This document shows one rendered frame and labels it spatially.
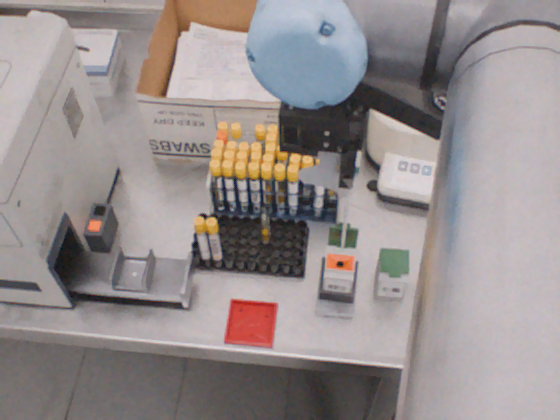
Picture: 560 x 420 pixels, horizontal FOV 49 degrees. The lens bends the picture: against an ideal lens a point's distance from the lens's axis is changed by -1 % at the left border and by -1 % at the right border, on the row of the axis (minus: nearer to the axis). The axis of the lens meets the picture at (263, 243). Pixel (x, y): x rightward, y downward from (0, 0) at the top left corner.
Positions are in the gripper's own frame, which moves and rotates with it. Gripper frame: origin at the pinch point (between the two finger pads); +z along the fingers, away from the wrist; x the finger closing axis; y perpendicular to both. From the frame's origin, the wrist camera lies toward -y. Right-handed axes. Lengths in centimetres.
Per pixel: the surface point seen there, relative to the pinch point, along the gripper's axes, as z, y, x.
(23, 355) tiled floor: 112, 88, -15
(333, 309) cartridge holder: 22.9, 0.0, 3.6
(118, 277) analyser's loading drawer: 19.8, 30.4, 4.5
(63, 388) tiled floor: 112, 73, -7
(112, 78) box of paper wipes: 22, 45, -37
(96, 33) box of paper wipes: 18, 49, -45
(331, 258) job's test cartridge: 16.6, 1.0, -0.7
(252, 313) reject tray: 24.1, 11.3, 5.3
